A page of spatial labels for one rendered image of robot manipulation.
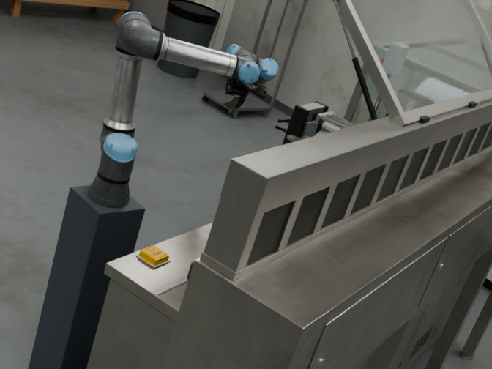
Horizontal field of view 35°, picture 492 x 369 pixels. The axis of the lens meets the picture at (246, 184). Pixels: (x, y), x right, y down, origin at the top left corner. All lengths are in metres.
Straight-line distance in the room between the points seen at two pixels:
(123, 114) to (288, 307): 1.55
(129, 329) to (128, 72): 0.90
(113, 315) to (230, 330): 1.06
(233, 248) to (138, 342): 1.08
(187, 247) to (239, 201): 1.28
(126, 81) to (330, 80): 4.65
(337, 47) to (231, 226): 5.90
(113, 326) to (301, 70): 5.30
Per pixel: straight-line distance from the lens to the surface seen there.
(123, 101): 2.82
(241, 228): 1.41
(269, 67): 2.83
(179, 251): 2.63
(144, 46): 2.62
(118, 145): 2.74
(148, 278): 2.44
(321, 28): 7.39
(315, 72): 7.40
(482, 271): 3.42
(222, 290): 1.46
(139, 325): 2.44
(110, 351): 2.56
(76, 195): 2.84
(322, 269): 1.60
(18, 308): 3.76
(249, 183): 1.38
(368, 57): 2.00
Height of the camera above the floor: 2.15
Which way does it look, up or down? 22 degrees down
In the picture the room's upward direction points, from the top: 18 degrees clockwise
